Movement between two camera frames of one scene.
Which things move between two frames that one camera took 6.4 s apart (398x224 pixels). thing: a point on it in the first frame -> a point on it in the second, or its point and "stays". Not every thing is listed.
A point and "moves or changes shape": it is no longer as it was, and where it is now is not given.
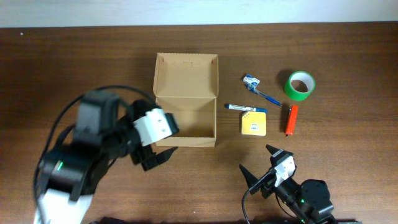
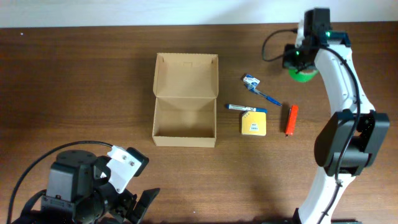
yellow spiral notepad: (254, 123) stays
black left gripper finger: (158, 158) -> (142, 205)
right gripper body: (268, 179) -> (292, 62)
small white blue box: (251, 81) stays
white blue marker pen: (242, 107) stays
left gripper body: (143, 155) -> (129, 205)
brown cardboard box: (187, 84) stays
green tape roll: (300, 84) moves or changes shape
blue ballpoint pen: (252, 89) stays
